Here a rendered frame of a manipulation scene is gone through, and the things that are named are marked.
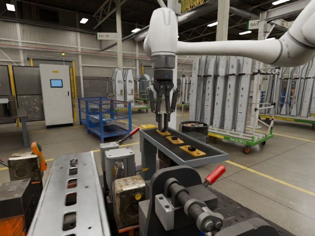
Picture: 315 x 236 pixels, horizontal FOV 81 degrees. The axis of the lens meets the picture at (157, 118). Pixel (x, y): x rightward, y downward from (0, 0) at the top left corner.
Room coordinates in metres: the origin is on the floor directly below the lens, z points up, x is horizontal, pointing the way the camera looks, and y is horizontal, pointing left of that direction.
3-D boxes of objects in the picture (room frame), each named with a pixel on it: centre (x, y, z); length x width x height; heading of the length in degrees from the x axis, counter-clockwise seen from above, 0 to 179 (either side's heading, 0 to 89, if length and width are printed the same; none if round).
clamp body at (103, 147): (0.88, 0.24, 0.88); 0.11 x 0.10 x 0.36; 113
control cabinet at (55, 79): (6.18, 3.33, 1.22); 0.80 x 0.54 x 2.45; 124
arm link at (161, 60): (0.73, -0.02, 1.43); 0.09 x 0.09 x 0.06
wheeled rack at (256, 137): (4.46, -1.61, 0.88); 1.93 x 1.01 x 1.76; 40
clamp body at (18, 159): (0.75, 0.56, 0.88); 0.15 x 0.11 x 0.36; 113
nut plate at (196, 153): (0.51, -0.10, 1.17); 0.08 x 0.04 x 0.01; 25
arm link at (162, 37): (0.74, -0.02, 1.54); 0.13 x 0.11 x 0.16; 12
